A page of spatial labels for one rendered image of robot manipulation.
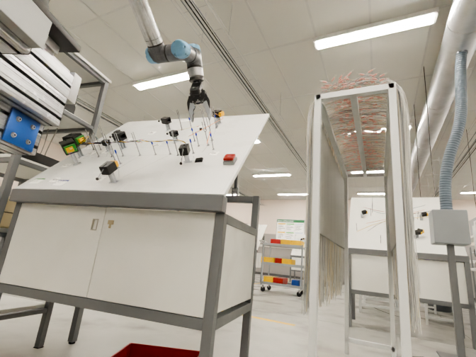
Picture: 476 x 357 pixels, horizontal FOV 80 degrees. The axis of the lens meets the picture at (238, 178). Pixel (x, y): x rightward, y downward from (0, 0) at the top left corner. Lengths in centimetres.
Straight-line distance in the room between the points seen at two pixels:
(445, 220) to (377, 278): 108
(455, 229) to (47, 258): 300
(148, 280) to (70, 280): 40
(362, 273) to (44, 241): 317
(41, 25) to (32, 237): 120
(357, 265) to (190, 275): 282
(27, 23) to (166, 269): 91
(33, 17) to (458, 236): 308
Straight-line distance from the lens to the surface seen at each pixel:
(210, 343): 118
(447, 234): 311
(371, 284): 377
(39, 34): 75
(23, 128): 92
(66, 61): 245
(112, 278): 139
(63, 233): 161
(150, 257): 128
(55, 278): 161
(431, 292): 380
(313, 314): 129
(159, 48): 144
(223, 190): 116
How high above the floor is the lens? 63
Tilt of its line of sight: 15 degrees up
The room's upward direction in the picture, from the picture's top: 6 degrees clockwise
